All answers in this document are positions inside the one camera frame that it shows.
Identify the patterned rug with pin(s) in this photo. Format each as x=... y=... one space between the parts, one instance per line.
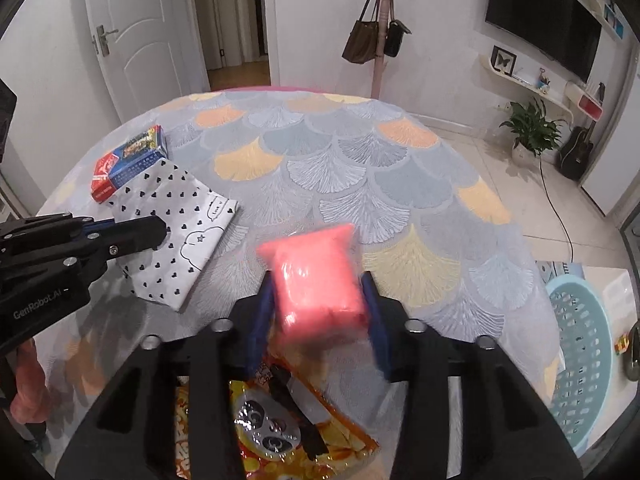
x=560 y=270

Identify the pink plastic-wrapped packet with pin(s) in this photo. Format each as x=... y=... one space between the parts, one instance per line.
x=315 y=280

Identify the teal plastic basket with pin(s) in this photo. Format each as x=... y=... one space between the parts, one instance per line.
x=575 y=375

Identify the framed butterfly picture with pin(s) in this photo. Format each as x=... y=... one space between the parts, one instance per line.
x=502 y=60

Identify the red and white box shelf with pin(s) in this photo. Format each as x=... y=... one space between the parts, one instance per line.
x=590 y=107

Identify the brown handbag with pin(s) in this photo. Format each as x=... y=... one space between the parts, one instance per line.
x=361 y=42

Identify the white bag with black hearts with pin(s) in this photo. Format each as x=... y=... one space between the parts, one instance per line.
x=190 y=210

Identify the red and blue box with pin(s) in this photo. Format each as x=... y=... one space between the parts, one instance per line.
x=135 y=162

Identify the potted green plant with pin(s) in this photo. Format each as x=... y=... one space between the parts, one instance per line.
x=532 y=127

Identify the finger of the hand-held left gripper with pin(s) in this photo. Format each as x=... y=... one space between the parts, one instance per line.
x=135 y=237
x=50 y=230

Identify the small blue box shelf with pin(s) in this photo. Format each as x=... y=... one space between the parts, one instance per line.
x=614 y=22

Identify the tall white appliance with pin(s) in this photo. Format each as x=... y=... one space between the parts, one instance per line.
x=615 y=160

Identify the white coffee table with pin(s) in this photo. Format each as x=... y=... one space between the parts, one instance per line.
x=620 y=300

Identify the small colourful toy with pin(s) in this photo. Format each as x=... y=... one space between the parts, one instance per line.
x=623 y=345

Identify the low white wall shelf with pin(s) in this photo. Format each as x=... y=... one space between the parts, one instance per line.
x=530 y=84

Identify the white door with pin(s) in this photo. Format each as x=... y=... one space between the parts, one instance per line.
x=145 y=35

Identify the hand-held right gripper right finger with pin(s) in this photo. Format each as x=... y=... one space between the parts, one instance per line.
x=375 y=320

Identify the orange panda snack bag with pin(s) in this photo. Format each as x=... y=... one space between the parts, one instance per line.
x=340 y=440

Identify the small pen holder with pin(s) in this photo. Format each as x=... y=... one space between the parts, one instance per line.
x=543 y=82

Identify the black guitar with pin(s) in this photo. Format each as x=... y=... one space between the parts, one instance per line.
x=575 y=155

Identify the wall-mounted television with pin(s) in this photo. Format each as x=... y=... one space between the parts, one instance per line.
x=540 y=15

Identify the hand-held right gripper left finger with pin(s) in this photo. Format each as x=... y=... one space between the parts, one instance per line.
x=262 y=320

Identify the pink coat rack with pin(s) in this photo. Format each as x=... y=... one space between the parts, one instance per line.
x=378 y=77

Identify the person's left hand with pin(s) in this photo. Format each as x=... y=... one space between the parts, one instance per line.
x=31 y=390

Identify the black handbag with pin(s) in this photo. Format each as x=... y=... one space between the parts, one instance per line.
x=395 y=40

